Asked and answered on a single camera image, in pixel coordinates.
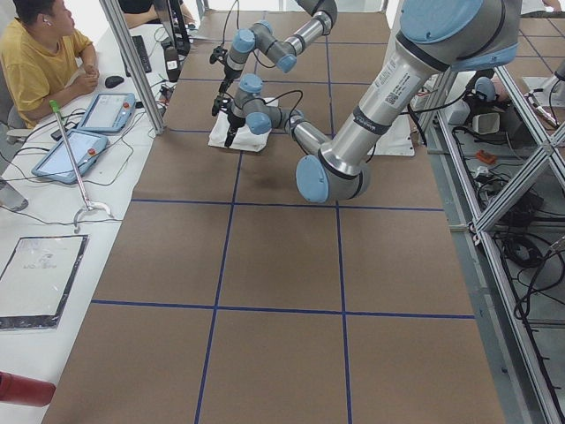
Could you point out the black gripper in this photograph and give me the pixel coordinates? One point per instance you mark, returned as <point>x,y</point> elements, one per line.
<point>229,72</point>
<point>234,121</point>

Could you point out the white long-sleeve printed shirt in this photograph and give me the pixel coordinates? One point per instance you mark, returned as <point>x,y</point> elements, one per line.
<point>247,137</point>

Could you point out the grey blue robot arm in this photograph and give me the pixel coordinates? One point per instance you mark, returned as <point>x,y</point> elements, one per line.
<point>283,54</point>
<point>434,36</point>

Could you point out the black keyboard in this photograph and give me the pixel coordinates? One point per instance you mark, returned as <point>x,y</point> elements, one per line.
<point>141,50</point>

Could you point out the black computer mouse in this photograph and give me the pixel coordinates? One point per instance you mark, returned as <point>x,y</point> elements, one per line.
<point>113,81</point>

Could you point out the upper blue teach pendant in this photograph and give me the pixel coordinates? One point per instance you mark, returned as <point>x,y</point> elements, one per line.
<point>108,113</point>

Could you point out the silver reacher grabber stick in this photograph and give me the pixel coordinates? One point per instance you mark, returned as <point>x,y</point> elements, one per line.
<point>89,205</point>

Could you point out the man in yellow shirt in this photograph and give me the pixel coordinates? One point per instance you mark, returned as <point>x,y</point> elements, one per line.
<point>45,58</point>

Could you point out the silver foil tray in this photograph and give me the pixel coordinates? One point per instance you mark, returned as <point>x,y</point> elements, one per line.
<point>37,280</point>

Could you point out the red fire extinguisher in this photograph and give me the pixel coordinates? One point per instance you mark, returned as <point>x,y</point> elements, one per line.
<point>21,390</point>

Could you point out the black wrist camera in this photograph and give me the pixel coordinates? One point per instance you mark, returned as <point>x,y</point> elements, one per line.
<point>220,104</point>
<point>218,55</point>

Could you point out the grey aluminium frame post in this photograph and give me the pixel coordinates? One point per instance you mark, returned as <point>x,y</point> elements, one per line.
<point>120,30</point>

